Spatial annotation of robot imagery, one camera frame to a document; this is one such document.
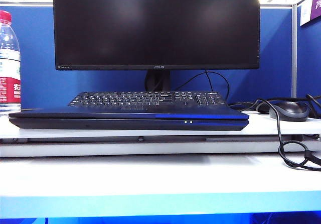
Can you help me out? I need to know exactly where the black Hasee laptop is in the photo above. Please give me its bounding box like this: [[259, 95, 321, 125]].
[[8, 107, 250, 131]]

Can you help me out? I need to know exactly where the black desktop keyboard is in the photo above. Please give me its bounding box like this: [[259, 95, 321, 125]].
[[67, 91, 229, 110]]

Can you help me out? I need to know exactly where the black ASUS computer monitor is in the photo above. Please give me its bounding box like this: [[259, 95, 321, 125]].
[[52, 0, 261, 93]]

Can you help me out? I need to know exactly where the blue cubicle partition panel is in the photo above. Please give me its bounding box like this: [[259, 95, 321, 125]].
[[0, 5, 293, 110], [297, 18, 321, 99]]

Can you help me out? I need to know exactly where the black grey computer mouse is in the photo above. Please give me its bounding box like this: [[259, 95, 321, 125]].
[[268, 100, 311, 122]]

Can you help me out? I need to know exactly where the clear water bottle red cap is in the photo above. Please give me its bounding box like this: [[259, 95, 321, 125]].
[[0, 10, 22, 114]]

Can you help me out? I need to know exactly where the purple and white poster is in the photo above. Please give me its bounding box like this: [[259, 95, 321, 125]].
[[300, 0, 321, 27]]

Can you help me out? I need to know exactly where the thin black monitor cable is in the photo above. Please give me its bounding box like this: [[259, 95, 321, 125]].
[[173, 69, 230, 104]]

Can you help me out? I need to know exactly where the black looping mouse cable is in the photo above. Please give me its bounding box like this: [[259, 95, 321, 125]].
[[255, 97, 321, 171]]

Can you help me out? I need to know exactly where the silver partition post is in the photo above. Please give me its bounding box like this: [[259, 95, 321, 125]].
[[292, 3, 298, 98]]

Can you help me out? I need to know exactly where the black cable bundle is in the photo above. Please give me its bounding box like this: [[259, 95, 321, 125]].
[[305, 93, 321, 118]]

